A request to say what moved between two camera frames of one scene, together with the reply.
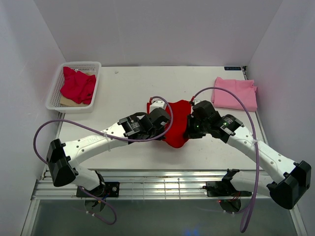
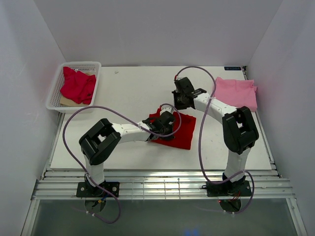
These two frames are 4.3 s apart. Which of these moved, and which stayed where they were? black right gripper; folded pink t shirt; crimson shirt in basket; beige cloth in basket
Moved: black right gripper
Stayed: crimson shirt in basket; folded pink t shirt; beige cloth in basket
